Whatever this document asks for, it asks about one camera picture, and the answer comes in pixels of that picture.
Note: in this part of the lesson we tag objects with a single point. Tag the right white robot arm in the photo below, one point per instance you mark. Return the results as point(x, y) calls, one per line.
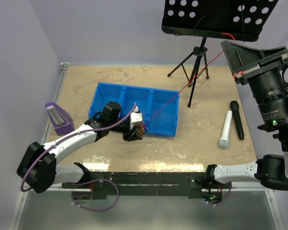
point(270, 169)

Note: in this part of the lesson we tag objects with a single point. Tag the purple metronome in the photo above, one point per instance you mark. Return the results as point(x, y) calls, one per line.
point(61, 120)

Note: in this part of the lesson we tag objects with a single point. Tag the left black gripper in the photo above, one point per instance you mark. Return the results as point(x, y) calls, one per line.
point(130, 135)

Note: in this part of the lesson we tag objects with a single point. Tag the white microphone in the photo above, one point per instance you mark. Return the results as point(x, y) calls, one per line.
point(224, 139)

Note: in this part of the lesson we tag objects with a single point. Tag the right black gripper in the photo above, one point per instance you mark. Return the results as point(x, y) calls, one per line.
point(239, 57)

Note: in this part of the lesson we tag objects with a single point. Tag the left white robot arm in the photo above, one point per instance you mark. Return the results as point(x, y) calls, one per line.
point(39, 168)

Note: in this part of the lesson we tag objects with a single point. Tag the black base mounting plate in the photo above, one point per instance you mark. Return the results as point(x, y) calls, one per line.
point(99, 185)

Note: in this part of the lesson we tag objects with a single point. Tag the black microphone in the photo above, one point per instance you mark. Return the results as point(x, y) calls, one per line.
point(234, 106)

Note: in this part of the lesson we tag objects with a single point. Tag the black music stand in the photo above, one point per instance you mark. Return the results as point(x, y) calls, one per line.
point(238, 20)

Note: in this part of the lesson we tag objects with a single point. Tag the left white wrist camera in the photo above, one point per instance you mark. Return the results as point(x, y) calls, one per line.
point(136, 118)

